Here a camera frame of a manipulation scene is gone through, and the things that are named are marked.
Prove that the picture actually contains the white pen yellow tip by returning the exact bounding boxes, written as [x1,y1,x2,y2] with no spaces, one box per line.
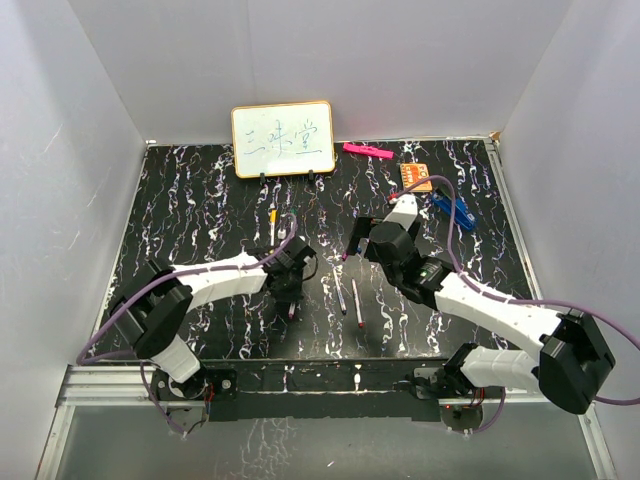
[269,207,277,248]

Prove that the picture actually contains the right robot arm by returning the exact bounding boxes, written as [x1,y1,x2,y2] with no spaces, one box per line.
[345,217,615,415]

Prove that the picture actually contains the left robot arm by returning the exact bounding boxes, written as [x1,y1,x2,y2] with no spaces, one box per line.
[110,236,317,399]

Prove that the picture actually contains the white pen blue tip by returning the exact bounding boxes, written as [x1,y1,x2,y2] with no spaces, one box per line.
[333,269,347,315]

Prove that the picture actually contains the white pen red tip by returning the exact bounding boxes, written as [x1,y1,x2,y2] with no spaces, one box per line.
[351,278,364,328]

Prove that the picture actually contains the orange card pack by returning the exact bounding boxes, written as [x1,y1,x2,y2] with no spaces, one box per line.
[400,163,433,193]

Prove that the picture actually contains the blue stapler tool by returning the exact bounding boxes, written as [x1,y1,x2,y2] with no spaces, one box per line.
[431,187,476,231]

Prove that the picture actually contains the pink plastic clip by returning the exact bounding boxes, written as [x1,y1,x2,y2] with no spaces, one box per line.
[343,142,394,160]

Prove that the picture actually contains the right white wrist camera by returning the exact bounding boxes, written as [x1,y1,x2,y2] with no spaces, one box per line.
[384,194,418,231]

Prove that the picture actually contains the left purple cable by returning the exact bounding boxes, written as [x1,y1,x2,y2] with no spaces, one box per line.
[75,212,300,441]

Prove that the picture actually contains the purple cable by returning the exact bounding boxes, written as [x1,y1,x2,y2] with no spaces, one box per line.
[75,212,300,441]
[392,174,640,436]

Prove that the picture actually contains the small whiteboard with wooden frame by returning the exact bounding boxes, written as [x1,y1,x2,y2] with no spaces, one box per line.
[231,101,336,179]

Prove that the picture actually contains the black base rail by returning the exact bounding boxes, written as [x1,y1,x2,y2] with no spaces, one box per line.
[149,357,506,424]

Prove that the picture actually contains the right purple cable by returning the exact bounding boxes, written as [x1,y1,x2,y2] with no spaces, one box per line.
[392,174,640,436]

